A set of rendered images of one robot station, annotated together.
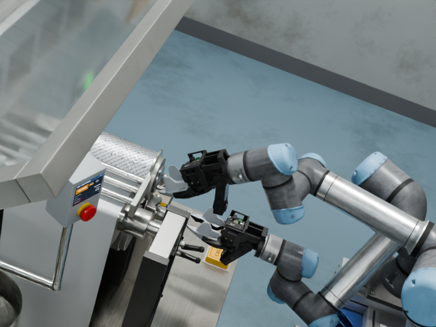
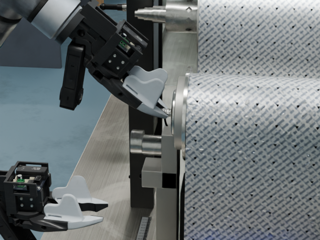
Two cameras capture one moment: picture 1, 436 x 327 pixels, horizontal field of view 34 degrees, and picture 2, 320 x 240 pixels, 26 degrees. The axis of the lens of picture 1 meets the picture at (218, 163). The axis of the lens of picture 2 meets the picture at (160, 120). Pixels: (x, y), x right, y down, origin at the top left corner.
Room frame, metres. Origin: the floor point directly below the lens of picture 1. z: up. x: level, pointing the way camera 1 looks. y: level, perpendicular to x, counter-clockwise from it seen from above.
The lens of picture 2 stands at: (2.35, 0.19, 1.70)
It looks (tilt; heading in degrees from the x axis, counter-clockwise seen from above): 25 degrees down; 185
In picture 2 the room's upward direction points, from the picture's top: straight up
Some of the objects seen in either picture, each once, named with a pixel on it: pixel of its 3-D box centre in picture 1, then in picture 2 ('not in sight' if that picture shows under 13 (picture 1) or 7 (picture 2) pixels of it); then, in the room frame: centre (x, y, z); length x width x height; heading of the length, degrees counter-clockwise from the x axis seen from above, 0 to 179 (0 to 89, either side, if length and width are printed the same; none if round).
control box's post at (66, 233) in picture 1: (63, 250); not in sight; (0.81, 0.20, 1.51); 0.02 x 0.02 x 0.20
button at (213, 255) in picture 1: (219, 255); not in sight; (1.51, -0.10, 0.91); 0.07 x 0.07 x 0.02; 88
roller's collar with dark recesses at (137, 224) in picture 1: (135, 220); (183, 15); (1.10, 0.13, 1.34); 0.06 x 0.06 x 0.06; 88
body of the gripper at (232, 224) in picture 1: (242, 235); (12, 194); (1.40, -0.13, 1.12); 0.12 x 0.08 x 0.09; 88
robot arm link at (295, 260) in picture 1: (296, 259); not in sight; (1.40, -0.29, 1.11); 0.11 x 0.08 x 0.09; 88
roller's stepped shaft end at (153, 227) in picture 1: (160, 231); (151, 14); (1.10, 0.07, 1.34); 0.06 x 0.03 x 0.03; 88
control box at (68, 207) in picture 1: (78, 192); not in sight; (0.80, 0.19, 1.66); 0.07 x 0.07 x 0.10; 63
